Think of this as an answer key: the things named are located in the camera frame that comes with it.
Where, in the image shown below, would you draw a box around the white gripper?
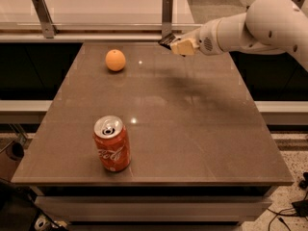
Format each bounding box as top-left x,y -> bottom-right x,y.
170,19 -> 223,56

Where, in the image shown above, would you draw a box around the black rxbar chocolate bar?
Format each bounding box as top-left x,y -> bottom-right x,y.
158,33 -> 176,50

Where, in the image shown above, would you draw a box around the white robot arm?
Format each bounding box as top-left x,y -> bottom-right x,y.
170,0 -> 308,71

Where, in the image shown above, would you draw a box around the orange fruit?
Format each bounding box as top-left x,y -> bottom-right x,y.
105,49 -> 126,72

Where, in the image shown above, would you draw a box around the grey table with drawer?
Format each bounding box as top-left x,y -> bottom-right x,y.
13,43 -> 293,223

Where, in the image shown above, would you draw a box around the red coca-cola can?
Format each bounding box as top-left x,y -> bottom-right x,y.
93,115 -> 131,172

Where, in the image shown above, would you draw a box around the dark equipment at left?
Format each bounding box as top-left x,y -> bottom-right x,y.
0,141 -> 69,231

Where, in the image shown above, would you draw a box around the middle metal railing bracket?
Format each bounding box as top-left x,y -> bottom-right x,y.
162,0 -> 173,38

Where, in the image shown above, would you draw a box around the metal railing bracket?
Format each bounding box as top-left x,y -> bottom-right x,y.
32,0 -> 57,39
162,0 -> 173,38
292,0 -> 305,9

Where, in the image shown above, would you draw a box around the right metal railing bracket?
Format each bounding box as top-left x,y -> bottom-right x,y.
292,0 -> 305,9

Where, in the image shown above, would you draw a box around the left metal railing bracket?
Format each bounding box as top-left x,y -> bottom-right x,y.
32,0 -> 57,39

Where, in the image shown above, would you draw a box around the black cables on floor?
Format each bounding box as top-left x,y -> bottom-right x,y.
267,171 -> 308,231

